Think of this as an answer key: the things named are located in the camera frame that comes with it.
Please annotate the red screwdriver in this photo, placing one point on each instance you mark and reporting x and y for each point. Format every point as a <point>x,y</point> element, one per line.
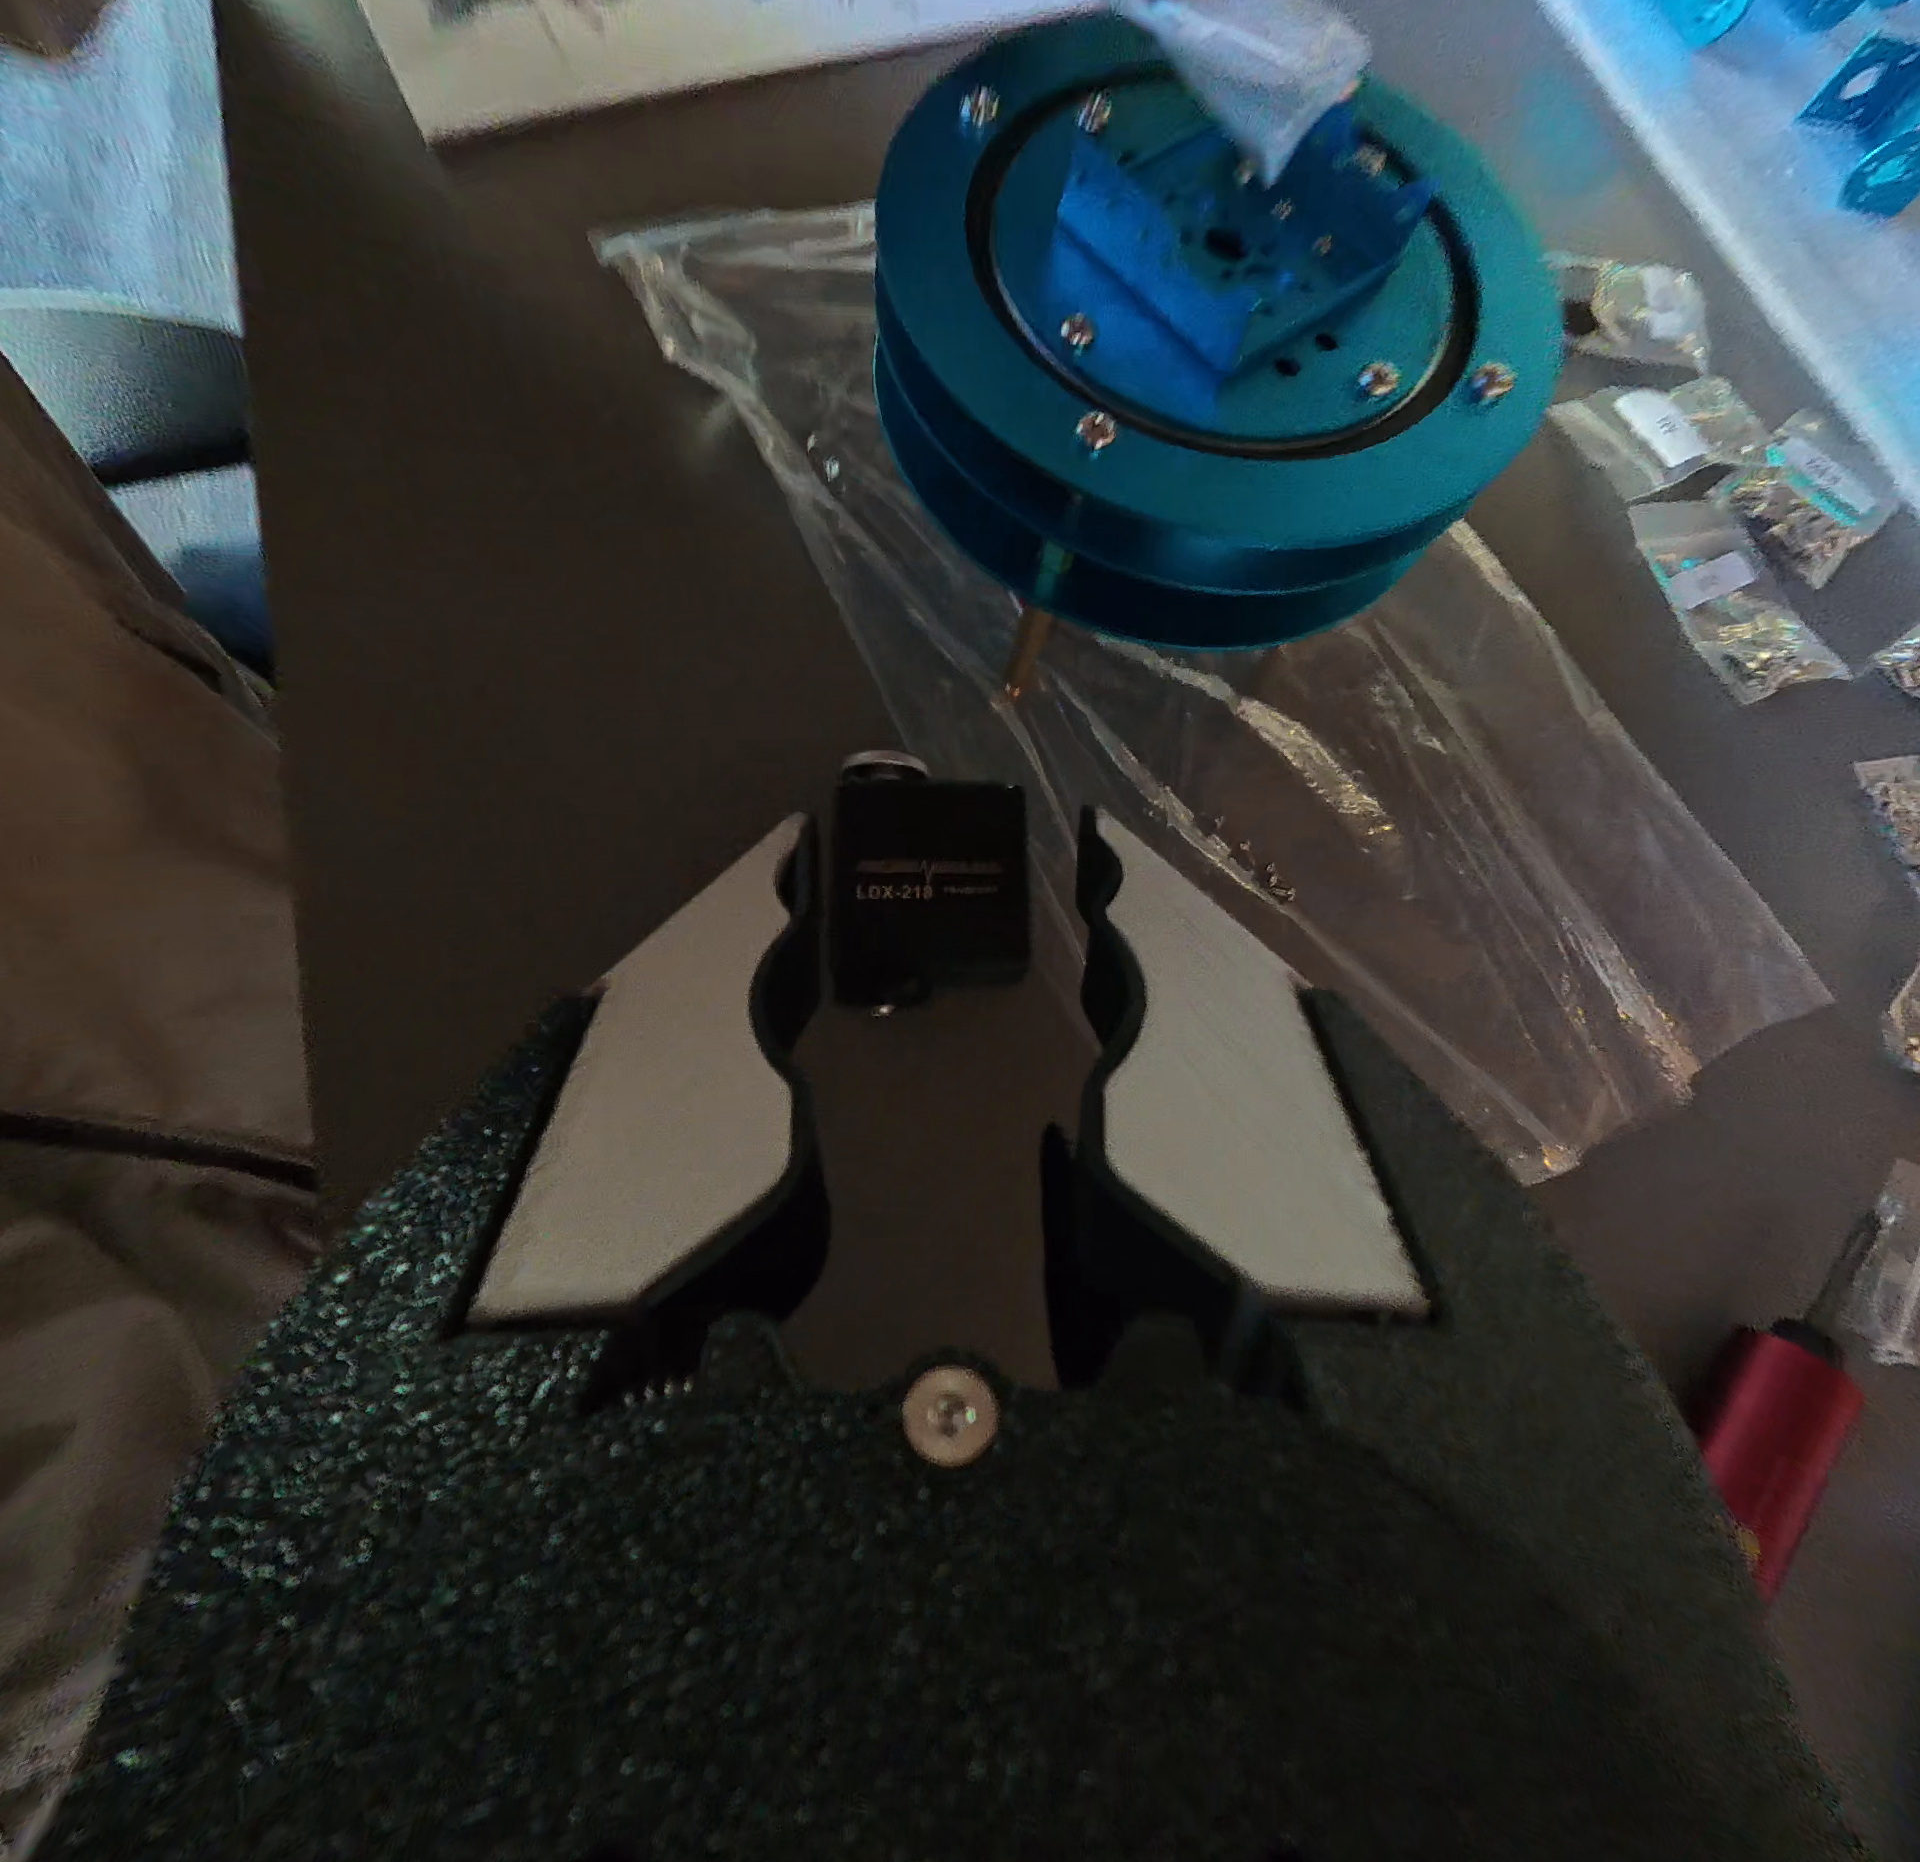
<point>1786,1443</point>

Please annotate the black servo with metal horn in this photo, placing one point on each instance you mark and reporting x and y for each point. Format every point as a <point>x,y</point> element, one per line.
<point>930,904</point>

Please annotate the grey fabric chair seat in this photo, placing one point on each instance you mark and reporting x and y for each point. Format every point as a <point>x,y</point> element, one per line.
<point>104,166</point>

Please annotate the blue round metal turntable base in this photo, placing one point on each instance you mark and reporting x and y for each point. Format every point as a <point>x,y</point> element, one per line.
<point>960,302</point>

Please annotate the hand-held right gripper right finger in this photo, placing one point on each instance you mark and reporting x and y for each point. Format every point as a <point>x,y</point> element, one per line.
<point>1247,1143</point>

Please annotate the large clear plastic bag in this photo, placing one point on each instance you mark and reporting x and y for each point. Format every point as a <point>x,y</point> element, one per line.
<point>1351,873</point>

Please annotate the small clear zip bag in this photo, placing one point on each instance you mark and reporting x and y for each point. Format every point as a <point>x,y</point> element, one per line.
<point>1259,79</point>

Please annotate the group of hardware zip bags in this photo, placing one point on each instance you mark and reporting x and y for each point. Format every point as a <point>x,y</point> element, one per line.
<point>1727,602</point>

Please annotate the dark grey desk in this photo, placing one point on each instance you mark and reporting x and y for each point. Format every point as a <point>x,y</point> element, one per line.
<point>526,542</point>

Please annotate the white instruction sheet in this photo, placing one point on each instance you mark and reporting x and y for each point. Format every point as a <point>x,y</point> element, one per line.
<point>676,48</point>

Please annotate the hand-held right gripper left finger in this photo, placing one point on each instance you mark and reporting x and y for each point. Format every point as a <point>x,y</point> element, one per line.
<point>645,1126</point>

